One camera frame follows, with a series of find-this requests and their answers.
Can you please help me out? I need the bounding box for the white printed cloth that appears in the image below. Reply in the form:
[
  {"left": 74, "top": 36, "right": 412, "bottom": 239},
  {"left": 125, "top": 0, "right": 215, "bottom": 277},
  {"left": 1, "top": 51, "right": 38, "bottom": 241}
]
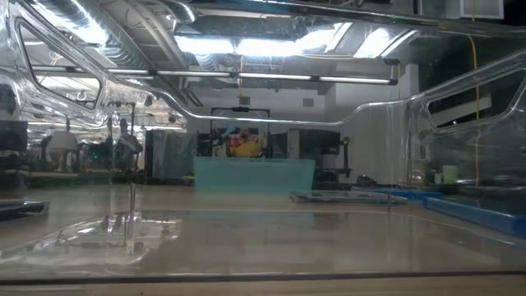
[{"left": 213, "top": 126, "right": 238, "bottom": 158}]

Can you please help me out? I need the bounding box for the black monitor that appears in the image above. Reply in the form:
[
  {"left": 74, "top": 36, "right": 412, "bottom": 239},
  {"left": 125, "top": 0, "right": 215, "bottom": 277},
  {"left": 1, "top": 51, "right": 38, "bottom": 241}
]
[
  {"left": 298, "top": 129, "right": 342, "bottom": 157},
  {"left": 0, "top": 119, "right": 29, "bottom": 152}
]

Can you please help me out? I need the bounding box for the white table lamp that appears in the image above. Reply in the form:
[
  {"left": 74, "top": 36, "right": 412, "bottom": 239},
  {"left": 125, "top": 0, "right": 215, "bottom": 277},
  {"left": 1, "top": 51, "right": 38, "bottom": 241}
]
[{"left": 48, "top": 130, "right": 79, "bottom": 172}]

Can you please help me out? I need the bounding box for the yellow cable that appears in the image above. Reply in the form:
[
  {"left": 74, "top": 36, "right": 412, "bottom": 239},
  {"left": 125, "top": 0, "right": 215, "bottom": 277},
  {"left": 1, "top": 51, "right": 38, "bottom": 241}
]
[{"left": 470, "top": 35, "right": 482, "bottom": 187}]

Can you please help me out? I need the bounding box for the teal translucent plastic bin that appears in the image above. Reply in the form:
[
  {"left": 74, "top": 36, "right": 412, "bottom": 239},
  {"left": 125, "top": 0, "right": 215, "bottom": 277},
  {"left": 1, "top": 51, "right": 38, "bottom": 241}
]
[{"left": 192, "top": 156, "right": 316, "bottom": 195}]

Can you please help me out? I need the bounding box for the black aluminium table frame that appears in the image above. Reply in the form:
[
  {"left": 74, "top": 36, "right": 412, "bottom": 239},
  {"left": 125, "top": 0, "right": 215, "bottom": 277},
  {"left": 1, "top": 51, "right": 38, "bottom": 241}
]
[{"left": 96, "top": 176, "right": 451, "bottom": 192}]

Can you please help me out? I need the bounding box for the pale green cup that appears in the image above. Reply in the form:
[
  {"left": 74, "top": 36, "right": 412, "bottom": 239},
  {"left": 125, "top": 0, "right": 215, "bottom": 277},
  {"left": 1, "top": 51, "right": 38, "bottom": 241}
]
[{"left": 441, "top": 164, "right": 459, "bottom": 185}]

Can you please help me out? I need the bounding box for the clear plastic bin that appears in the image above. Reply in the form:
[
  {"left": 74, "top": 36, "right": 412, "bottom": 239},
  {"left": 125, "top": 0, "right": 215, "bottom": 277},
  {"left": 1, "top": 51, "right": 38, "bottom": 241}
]
[{"left": 0, "top": 0, "right": 526, "bottom": 287}]

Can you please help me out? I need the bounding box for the black stand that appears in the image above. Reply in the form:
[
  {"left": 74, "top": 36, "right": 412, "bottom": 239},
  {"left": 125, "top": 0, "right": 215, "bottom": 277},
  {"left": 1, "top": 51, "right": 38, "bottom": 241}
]
[{"left": 328, "top": 136, "right": 354, "bottom": 178}]

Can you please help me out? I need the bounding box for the grey covered rack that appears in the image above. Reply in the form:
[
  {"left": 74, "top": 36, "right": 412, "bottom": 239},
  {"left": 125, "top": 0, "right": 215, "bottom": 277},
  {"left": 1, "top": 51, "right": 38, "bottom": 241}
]
[{"left": 150, "top": 129, "right": 198, "bottom": 181}]

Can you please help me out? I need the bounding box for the white duct box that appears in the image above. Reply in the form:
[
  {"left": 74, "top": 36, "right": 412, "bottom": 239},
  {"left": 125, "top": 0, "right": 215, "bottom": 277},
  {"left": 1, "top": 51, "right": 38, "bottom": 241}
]
[{"left": 459, "top": 0, "right": 505, "bottom": 20}]

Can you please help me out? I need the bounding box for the long linear lamp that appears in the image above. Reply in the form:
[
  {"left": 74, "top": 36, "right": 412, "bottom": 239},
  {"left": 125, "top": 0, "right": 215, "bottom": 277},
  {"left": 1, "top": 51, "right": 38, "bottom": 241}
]
[{"left": 107, "top": 67, "right": 399, "bottom": 86}]

